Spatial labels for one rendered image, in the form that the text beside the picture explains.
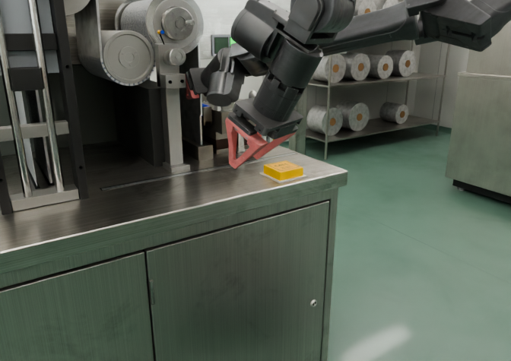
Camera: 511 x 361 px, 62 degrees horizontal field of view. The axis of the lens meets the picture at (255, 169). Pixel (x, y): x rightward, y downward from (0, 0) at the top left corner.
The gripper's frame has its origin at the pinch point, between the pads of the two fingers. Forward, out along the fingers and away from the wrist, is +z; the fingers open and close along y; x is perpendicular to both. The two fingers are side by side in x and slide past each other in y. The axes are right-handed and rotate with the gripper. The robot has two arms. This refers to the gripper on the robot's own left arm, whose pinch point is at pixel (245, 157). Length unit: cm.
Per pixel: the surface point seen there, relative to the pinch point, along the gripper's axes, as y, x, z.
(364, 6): -382, -133, 28
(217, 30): -66, -61, 13
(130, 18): -27, -60, 9
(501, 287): -172, 81, 74
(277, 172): -28.9, -4.1, 16.8
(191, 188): -13.5, -14.3, 25.0
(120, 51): -14.4, -46.7, 10.1
